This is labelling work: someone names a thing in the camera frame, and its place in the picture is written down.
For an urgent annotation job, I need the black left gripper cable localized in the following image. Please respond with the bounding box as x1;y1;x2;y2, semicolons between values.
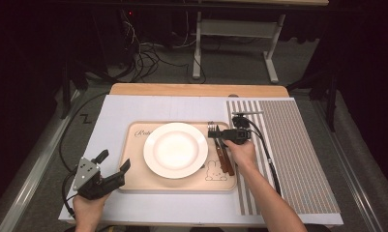
59;91;110;220

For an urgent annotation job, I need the grey striped placemat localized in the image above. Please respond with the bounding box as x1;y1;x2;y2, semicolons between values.
225;99;342;217

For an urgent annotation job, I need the person's left hand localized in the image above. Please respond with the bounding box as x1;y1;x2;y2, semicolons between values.
73;192;110;225

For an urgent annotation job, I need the white plate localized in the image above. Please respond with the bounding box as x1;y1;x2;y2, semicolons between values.
142;122;209;180

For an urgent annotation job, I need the white cable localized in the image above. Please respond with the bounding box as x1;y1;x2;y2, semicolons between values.
181;13;195;47

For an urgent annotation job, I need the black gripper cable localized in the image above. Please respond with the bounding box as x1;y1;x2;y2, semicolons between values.
246;119;283;197
59;91;110;220

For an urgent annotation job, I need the knife with wooden handle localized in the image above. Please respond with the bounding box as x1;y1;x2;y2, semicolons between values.
215;125;236;177

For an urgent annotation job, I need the aluminium floor rail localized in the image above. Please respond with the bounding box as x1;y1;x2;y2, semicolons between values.
0;90;81;232
311;96;381;232

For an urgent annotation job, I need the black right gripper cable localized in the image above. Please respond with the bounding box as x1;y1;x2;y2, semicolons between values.
246;119;283;197

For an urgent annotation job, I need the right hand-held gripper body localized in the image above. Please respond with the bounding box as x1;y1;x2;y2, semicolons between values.
221;110;264;145

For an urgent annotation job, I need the bundle of tangled cables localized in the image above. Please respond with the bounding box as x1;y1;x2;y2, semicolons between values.
118;9;191;83

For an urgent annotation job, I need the person's right hand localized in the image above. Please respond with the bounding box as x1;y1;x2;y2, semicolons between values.
222;138;257;169

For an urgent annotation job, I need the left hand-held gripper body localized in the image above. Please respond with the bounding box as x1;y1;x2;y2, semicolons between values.
73;157;125;201

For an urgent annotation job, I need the black stand leg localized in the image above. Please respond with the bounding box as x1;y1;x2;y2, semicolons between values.
286;71;341;133
59;54;90;120

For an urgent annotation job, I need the beige tray with rabbit print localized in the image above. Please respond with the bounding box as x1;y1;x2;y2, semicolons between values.
118;120;238;193

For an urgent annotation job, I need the fork with wooden handle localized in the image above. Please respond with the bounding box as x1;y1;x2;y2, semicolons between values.
207;121;229;174

